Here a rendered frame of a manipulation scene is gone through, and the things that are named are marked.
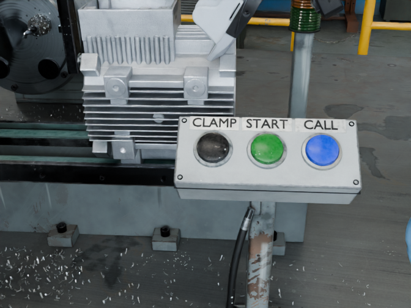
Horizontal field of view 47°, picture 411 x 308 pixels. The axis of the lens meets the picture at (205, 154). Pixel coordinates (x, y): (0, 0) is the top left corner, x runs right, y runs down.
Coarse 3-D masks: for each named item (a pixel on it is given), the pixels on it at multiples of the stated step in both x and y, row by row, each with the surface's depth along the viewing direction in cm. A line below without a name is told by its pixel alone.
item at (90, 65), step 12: (84, 60) 61; (96, 60) 61; (228, 60) 60; (84, 72) 62; (96, 72) 61; (228, 72) 60; (96, 144) 67; (108, 144) 68; (96, 156) 69; (108, 156) 69
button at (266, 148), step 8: (264, 136) 44; (272, 136) 44; (256, 144) 44; (264, 144) 44; (272, 144) 44; (280, 144) 44; (256, 152) 43; (264, 152) 43; (272, 152) 43; (280, 152) 43; (256, 160) 44; (264, 160) 43; (272, 160) 43
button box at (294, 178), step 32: (192, 128) 45; (224, 128) 45; (256, 128) 45; (288, 128) 45; (320, 128) 45; (352, 128) 45; (192, 160) 44; (224, 160) 44; (288, 160) 44; (352, 160) 43; (192, 192) 46; (224, 192) 45; (256, 192) 45; (288, 192) 44; (320, 192) 44; (352, 192) 43
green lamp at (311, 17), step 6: (294, 12) 91; (300, 12) 90; (306, 12) 90; (312, 12) 90; (294, 18) 91; (300, 18) 90; (306, 18) 90; (312, 18) 90; (318, 18) 91; (294, 24) 92; (300, 24) 91; (306, 24) 91; (312, 24) 91; (318, 24) 92; (300, 30) 91; (306, 30) 91; (312, 30) 91
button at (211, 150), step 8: (208, 136) 44; (216, 136) 44; (200, 144) 44; (208, 144) 44; (216, 144) 44; (224, 144) 44; (200, 152) 44; (208, 152) 44; (216, 152) 44; (224, 152) 44; (208, 160) 44; (216, 160) 44
